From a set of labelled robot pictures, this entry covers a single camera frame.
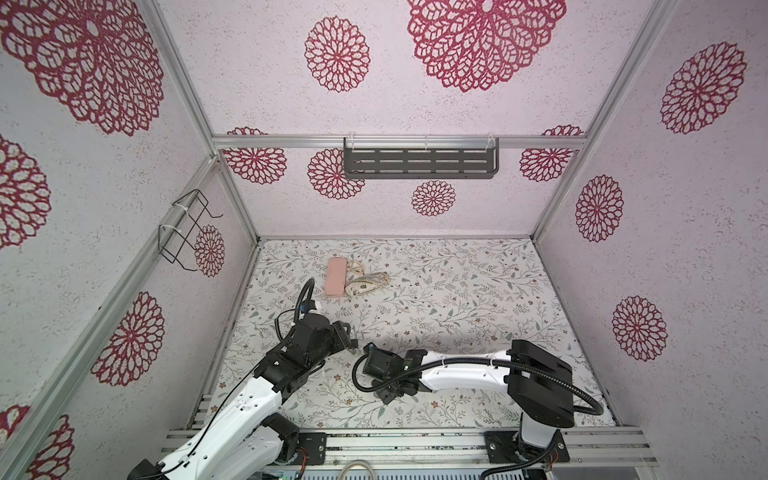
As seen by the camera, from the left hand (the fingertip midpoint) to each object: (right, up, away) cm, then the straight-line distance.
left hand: (343, 334), depth 81 cm
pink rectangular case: (-6, +14, +27) cm, 31 cm away
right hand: (+10, -14, +2) cm, 17 cm away
